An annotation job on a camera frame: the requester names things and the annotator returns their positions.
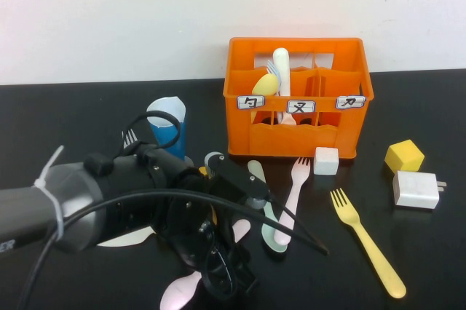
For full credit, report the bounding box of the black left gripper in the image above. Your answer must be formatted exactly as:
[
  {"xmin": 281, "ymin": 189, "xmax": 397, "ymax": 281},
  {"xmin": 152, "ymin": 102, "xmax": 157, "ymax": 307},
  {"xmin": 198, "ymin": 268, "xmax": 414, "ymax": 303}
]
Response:
[{"xmin": 159, "ymin": 195, "xmax": 260, "ymax": 301}]

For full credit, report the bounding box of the pink plastic spoon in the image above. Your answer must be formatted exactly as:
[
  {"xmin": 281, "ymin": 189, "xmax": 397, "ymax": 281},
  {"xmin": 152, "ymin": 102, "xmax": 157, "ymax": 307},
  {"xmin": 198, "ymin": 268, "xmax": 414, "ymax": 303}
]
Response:
[{"xmin": 159, "ymin": 218, "xmax": 252, "ymax": 310}]

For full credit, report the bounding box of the white plastic cutlery piece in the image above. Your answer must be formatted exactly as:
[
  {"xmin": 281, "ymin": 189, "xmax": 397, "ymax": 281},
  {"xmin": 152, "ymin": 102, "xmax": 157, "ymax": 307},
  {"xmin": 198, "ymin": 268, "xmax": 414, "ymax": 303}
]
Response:
[{"xmin": 272, "ymin": 47, "xmax": 298, "ymax": 126}]

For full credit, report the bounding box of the orange plastic cutlery holder crate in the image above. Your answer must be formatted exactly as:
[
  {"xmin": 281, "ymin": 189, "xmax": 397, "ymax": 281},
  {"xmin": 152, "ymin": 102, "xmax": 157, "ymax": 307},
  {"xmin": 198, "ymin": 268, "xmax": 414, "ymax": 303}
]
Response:
[{"xmin": 222, "ymin": 36, "xmax": 375, "ymax": 160}]

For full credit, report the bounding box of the mint green plastic spoon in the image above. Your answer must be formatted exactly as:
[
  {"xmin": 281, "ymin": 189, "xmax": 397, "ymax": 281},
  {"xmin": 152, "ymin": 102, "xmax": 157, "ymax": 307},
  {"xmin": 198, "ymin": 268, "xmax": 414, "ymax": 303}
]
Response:
[{"xmin": 247, "ymin": 159, "xmax": 288, "ymax": 253}]

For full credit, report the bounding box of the pink plastic fork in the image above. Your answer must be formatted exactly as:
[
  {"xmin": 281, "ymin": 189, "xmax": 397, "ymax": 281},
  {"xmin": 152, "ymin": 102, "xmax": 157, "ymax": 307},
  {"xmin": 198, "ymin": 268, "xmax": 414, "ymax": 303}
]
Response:
[{"xmin": 273, "ymin": 156, "xmax": 312, "ymax": 246}]

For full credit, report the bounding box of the white plastic knife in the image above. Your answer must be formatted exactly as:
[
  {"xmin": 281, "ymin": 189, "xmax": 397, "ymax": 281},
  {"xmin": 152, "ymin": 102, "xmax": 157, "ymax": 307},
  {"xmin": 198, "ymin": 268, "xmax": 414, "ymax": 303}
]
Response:
[{"xmin": 97, "ymin": 226, "xmax": 154, "ymax": 248}]

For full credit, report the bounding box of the yellow plastic fork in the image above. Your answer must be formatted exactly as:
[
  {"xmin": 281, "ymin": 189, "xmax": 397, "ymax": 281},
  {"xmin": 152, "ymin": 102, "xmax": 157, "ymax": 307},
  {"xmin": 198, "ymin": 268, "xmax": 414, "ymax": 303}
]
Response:
[{"xmin": 330, "ymin": 188, "xmax": 407, "ymax": 299}]

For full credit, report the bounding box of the white foam cube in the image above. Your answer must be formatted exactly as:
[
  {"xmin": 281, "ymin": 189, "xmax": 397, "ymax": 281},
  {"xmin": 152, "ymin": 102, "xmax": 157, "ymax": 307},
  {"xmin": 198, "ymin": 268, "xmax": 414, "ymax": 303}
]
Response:
[{"xmin": 312, "ymin": 146, "xmax": 340, "ymax": 175}]

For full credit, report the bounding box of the grey plastic fork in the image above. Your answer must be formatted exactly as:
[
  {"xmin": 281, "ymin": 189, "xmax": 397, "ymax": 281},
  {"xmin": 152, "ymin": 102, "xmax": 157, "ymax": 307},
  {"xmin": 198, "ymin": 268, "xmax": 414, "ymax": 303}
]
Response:
[{"xmin": 122, "ymin": 130, "xmax": 140, "ymax": 151}]

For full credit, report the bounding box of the paper label marked spoon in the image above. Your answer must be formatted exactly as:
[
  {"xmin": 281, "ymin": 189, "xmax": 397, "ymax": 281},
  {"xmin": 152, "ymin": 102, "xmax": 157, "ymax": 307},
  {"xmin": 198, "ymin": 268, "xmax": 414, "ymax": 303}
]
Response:
[{"xmin": 237, "ymin": 95, "xmax": 266, "ymax": 111}]

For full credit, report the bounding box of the blue paper cone cup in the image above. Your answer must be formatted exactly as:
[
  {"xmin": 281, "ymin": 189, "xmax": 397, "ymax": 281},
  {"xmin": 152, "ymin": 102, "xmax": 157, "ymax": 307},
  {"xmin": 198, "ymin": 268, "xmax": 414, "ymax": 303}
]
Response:
[{"xmin": 146, "ymin": 96, "xmax": 194, "ymax": 166}]

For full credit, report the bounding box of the paper label marked fork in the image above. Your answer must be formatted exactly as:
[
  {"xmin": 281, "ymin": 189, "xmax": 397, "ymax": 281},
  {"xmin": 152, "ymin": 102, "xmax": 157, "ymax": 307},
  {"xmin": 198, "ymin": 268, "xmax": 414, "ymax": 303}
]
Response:
[{"xmin": 286, "ymin": 99, "xmax": 316, "ymax": 114}]

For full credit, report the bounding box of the white zip tie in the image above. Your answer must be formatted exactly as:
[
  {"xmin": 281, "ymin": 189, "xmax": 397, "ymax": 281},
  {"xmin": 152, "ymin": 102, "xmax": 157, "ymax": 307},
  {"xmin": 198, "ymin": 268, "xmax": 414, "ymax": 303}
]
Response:
[{"xmin": 32, "ymin": 145, "xmax": 66, "ymax": 242}]

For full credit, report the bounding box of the yellow plastic spoon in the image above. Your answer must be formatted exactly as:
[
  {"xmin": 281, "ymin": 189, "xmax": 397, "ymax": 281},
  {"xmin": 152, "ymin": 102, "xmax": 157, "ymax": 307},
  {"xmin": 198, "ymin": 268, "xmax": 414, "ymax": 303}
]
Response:
[{"xmin": 252, "ymin": 73, "xmax": 278, "ymax": 95}]

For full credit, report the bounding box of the white plug charger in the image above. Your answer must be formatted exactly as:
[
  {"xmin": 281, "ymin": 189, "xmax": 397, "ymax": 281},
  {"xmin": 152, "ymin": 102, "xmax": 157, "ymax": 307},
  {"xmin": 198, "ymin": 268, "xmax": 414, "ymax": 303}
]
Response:
[{"xmin": 392, "ymin": 170, "xmax": 448, "ymax": 210}]

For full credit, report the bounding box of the yellow foam cube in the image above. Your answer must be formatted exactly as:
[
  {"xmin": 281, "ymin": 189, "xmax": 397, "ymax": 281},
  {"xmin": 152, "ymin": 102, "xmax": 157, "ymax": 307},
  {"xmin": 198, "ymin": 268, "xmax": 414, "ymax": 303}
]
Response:
[{"xmin": 384, "ymin": 139, "xmax": 425, "ymax": 174}]

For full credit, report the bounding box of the paper label marked knife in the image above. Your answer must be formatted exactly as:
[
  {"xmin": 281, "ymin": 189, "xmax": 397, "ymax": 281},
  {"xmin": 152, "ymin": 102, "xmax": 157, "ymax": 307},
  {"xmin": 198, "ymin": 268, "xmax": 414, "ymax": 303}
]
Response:
[{"xmin": 335, "ymin": 95, "xmax": 366, "ymax": 110}]

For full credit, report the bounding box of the light blue plastic fork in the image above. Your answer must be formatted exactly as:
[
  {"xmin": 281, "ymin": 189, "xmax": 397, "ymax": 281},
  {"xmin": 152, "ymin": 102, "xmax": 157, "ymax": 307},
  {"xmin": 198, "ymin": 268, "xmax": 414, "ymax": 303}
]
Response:
[{"xmin": 266, "ymin": 60, "xmax": 285, "ymax": 124}]

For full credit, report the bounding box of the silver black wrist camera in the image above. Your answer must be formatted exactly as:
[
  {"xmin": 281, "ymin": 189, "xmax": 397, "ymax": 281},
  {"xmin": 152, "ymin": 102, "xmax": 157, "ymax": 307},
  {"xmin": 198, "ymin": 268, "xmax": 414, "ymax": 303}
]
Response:
[{"xmin": 203, "ymin": 151, "xmax": 271, "ymax": 211}]

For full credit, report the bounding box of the long black camera cable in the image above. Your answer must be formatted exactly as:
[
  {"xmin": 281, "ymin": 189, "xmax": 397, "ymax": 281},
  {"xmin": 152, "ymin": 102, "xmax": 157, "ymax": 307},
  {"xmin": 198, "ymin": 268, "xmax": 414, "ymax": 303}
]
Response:
[{"xmin": 16, "ymin": 189, "xmax": 331, "ymax": 310}]

